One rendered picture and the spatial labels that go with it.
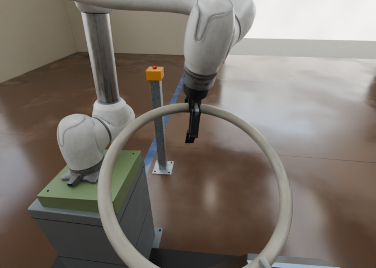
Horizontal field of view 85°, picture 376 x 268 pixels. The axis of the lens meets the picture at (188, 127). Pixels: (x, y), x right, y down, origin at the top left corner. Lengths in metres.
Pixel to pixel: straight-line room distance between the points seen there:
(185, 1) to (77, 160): 0.74
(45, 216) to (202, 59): 0.96
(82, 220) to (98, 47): 0.73
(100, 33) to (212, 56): 0.56
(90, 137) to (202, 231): 1.21
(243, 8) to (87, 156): 0.80
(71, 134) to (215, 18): 0.72
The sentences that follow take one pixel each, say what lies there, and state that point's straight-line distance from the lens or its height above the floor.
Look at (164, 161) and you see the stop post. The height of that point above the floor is 0.12.
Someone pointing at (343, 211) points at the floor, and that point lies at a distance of 2.35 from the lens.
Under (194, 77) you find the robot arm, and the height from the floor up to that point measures 1.40.
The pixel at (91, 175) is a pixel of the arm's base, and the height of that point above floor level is 0.90.
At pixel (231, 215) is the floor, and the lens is 1.94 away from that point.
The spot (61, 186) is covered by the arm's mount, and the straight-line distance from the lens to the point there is 1.09.
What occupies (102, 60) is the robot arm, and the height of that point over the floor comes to 1.35.
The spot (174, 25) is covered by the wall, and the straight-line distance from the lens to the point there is 6.67.
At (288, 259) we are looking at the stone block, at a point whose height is 0.77.
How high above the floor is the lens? 1.58
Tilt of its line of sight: 33 degrees down
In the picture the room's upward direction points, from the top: straight up
